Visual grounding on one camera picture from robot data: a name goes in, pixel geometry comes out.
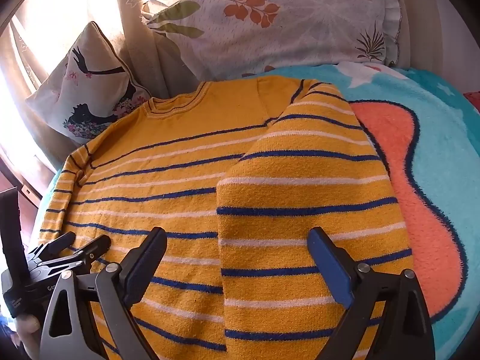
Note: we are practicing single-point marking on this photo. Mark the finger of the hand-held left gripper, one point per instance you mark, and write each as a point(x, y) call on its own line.
point(90, 251)
point(56, 243)

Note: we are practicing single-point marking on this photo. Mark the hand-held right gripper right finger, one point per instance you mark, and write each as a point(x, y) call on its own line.
point(332, 266)

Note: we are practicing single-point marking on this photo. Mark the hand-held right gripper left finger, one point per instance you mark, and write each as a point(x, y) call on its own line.
point(144, 270)

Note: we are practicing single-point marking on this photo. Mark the yellow striped sweater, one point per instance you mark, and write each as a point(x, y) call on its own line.
point(180, 180)

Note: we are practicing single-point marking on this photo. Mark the person's left hand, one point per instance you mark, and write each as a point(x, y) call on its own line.
point(27, 324)

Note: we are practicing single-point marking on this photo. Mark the small figure print cushion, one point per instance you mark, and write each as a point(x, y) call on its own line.
point(78, 93)

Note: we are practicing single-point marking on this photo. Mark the teal and orange fleece blanket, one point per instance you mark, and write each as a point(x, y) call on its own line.
point(431, 138)

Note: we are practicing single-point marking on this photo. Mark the beige curtain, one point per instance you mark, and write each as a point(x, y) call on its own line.
point(123, 26)

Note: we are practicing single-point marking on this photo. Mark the floral leaf print pillow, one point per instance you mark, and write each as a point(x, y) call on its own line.
point(285, 26)

